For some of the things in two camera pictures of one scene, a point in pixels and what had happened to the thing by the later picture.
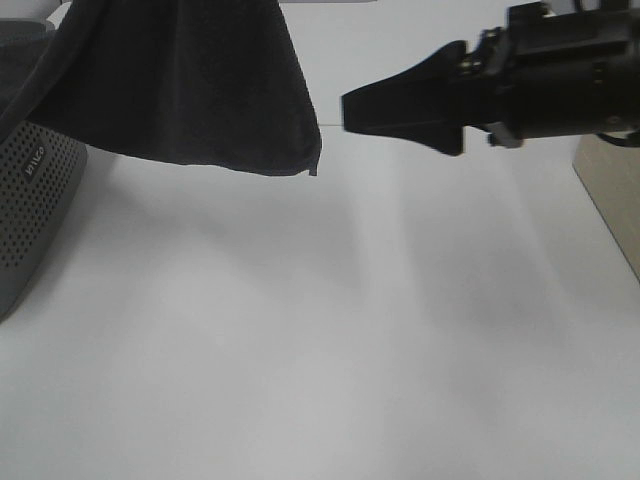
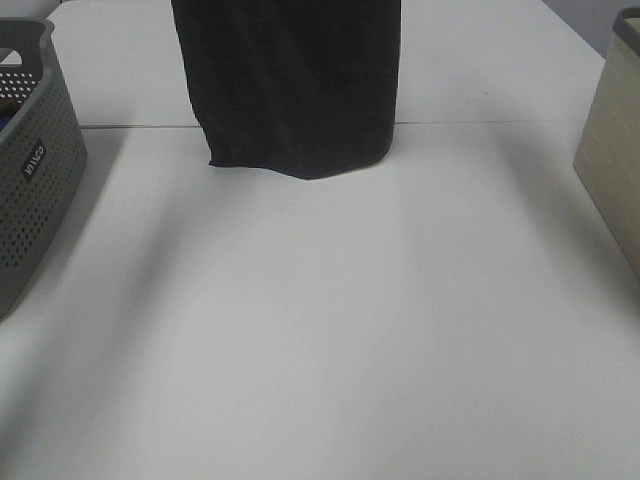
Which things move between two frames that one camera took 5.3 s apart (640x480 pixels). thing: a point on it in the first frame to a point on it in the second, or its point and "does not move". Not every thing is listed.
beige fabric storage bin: (612, 172) does not move
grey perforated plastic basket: (42, 175) does not move
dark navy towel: (209, 84) to (302, 88)
